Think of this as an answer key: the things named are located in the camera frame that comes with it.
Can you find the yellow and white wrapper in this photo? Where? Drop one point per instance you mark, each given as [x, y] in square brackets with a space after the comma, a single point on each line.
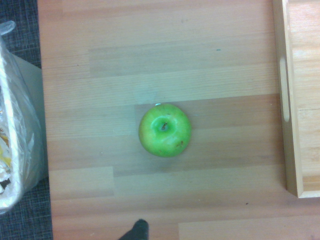
[4, 152]

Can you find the grey waste bin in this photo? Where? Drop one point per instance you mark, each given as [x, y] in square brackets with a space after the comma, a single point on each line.
[31, 77]

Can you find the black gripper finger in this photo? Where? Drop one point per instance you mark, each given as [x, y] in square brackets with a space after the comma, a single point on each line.
[138, 231]

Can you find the green apple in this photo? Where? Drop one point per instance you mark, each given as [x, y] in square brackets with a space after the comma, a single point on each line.
[165, 135]

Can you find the clear plastic bin liner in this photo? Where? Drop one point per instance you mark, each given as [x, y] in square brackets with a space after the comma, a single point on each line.
[15, 105]

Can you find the light wooden tray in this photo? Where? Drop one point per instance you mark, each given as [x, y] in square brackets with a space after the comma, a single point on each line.
[306, 100]

